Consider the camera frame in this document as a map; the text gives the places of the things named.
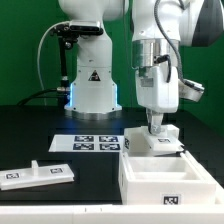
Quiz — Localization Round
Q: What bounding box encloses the white cabinet door panel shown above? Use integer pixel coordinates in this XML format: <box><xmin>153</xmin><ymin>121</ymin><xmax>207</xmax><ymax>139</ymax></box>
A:
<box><xmin>0</xmin><ymin>160</ymin><xmax>74</xmax><ymax>191</ymax></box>

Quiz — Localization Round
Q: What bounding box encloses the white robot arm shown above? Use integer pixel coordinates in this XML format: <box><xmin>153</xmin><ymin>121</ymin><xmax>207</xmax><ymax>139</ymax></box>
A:
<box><xmin>58</xmin><ymin>0</ymin><xmax>224</xmax><ymax>135</ymax></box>

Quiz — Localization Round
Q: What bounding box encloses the white marker sheet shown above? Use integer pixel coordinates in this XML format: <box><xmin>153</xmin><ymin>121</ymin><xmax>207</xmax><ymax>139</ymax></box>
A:
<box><xmin>49</xmin><ymin>135</ymin><xmax>124</xmax><ymax>153</ymax></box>

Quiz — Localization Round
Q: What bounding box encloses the white cabinet body box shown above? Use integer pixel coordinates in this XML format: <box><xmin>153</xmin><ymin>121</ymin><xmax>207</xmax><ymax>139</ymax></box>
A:
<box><xmin>118</xmin><ymin>151</ymin><xmax>224</xmax><ymax>205</ymax></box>

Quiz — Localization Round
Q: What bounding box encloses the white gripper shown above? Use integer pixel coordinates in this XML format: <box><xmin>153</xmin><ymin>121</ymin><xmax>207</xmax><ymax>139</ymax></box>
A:
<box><xmin>135</xmin><ymin>66</ymin><xmax>179</xmax><ymax>134</ymax></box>

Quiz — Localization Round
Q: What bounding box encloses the white cabinet top block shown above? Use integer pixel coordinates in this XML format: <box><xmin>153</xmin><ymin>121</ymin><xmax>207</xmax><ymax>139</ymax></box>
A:
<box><xmin>123</xmin><ymin>124</ymin><xmax>179</xmax><ymax>157</ymax></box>

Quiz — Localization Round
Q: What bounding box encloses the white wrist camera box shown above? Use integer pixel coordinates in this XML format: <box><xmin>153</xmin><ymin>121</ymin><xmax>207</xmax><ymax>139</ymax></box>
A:
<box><xmin>179</xmin><ymin>80</ymin><xmax>205</xmax><ymax>102</ymax></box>

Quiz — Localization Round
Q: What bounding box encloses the black cable on table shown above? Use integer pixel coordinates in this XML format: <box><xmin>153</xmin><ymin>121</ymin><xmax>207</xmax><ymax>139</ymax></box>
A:
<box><xmin>16</xmin><ymin>89</ymin><xmax>66</xmax><ymax>108</ymax></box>

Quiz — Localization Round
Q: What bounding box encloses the grey camera cable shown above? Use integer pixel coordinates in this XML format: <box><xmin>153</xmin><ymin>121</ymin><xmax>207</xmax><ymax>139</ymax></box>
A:
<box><xmin>36</xmin><ymin>22</ymin><xmax>69</xmax><ymax>107</ymax></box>

